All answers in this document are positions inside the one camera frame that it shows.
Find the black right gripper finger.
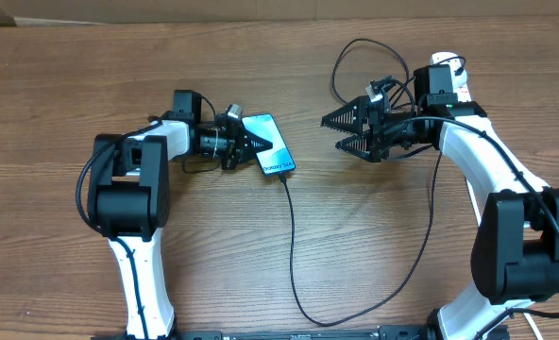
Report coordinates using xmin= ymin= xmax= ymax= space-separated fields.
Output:
xmin=335 ymin=134 xmax=372 ymax=162
xmin=320 ymin=96 xmax=370 ymax=133

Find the black smartphone with blue screen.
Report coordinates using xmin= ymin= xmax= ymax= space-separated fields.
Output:
xmin=242 ymin=113 xmax=296 ymax=176

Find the black USB charging cable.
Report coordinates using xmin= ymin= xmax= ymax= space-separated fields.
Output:
xmin=277 ymin=37 xmax=467 ymax=328

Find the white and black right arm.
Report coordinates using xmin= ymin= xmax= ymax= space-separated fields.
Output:
xmin=321 ymin=62 xmax=559 ymax=339

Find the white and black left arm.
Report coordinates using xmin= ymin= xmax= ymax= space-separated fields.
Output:
xmin=76 ymin=90 xmax=273 ymax=339

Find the white charger plug adapter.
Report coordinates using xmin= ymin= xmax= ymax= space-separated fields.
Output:
xmin=431 ymin=52 xmax=467 ymax=89

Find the white power strip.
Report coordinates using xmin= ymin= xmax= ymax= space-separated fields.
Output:
xmin=430 ymin=52 xmax=472 ymax=102

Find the white power strip cord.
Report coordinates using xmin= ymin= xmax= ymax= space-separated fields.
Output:
xmin=463 ymin=177 xmax=540 ymax=340

